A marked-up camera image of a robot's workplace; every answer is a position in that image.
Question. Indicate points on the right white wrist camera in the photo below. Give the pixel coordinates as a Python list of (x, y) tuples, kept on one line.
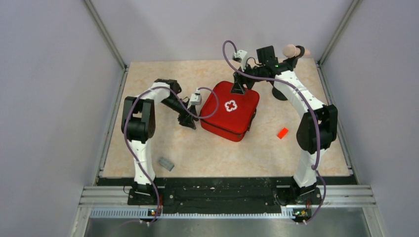
[(241, 56)]

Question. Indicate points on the grey blue pill blister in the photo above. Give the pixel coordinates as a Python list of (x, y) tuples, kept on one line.
[(166, 163)]

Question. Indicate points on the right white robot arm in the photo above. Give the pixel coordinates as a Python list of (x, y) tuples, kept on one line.
[(318, 125)]

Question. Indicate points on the black microphone stand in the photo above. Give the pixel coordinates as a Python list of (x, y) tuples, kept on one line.
[(293, 53)]

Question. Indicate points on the red black medicine kit bag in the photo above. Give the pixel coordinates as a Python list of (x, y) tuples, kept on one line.
[(234, 114)]

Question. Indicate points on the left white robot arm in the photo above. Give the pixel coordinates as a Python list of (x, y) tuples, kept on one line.
[(139, 125)]

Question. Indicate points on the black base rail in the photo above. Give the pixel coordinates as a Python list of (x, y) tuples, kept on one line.
[(252, 195)]

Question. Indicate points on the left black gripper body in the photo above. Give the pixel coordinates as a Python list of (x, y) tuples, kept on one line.
[(175, 103)]

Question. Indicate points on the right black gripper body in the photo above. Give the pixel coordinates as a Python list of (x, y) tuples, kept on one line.
[(257, 71)]

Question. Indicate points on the orange red block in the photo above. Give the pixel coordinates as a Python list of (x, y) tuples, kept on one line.
[(282, 133)]

